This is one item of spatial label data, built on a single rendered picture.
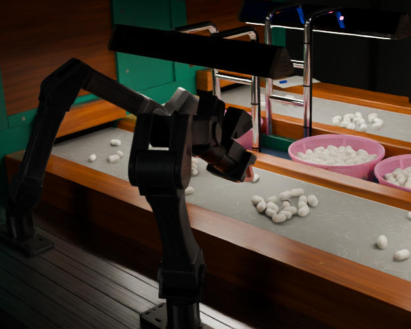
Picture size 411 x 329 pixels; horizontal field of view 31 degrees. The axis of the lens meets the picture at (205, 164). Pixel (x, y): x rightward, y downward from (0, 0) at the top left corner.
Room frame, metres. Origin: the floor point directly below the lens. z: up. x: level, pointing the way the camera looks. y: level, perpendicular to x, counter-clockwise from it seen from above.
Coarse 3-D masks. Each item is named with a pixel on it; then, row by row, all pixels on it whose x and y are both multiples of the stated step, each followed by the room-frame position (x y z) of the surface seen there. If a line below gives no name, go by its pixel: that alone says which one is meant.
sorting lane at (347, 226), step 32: (96, 160) 2.01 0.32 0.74; (128, 160) 2.00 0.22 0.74; (224, 192) 1.72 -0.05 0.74; (256, 192) 1.71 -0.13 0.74; (320, 192) 1.69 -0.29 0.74; (256, 224) 1.52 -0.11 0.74; (288, 224) 1.52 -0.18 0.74; (320, 224) 1.51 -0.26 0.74; (352, 224) 1.50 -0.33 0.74; (384, 224) 1.49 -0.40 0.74; (352, 256) 1.35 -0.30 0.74; (384, 256) 1.34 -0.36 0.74
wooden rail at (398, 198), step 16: (128, 128) 2.27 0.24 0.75; (256, 160) 1.88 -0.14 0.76; (272, 160) 1.87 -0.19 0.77; (288, 160) 1.87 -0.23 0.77; (288, 176) 1.81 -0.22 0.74; (304, 176) 1.77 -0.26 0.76; (320, 176) 1.74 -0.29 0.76; (336, 176) 1.73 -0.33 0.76; (352, 192) 1.66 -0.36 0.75; (368, 192) 1.63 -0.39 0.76; (384, 192) 1.62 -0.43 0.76; (400, 192) 1.61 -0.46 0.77; (400, 208) 1.57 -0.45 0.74
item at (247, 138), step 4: (248, 112) 2.33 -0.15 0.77; (248, 132) 2.13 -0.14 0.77; (240, 136) 2.13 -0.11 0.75; (244, 136) 2.13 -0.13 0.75; (248, 136) 2.14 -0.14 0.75; (236, 140) 2.12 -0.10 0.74; (240, 140) 2.13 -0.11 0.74; (244, 140) 2.14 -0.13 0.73; (248, 140) 2.15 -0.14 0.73; (240, 144) 2.14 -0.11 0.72; (244, 144) 2.14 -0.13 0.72; (248, 144) 2.16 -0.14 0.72; (248, 148) 2.17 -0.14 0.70
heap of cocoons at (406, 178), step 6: (396, 168) 1.82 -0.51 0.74; (408, 168) 1.82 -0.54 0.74; (390, 174) 1.78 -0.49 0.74; (396, 174) 1.79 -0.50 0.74; (402, 174) 1.77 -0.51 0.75; (408, 174) 1.78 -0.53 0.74; (390, 180) 1.75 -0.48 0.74; (396, 180) 1.76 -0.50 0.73; (402, 180) 1.74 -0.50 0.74; (408, 180) 1.74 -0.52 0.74; (402, 186) 1.73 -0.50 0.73; (408, 186) 1.70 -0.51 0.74
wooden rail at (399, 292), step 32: (64, 160) 1.95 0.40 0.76; (64, 192) 1.81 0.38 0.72; (96, 192) 1.71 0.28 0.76; (128, 192) 1.69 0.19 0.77; (128, 224) 1.63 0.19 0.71; (192, 224) 1.49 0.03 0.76; (224, 224) 1.48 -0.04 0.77; (224, 256) 1.40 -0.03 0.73; (256, 256) 1.33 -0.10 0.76; (288, 256) 1.31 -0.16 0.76; (320, 256) 1.31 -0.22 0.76; (256, 288) 1.34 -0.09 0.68; (288, 288) 1.28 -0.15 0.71; (320, 288) 1.22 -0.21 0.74; (352, 288) 1.18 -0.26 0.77; (384, 288) 1.17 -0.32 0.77; (320, 320) 1.22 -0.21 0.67; (352, 320) 1.17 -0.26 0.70; (384, 320) 1.12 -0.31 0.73
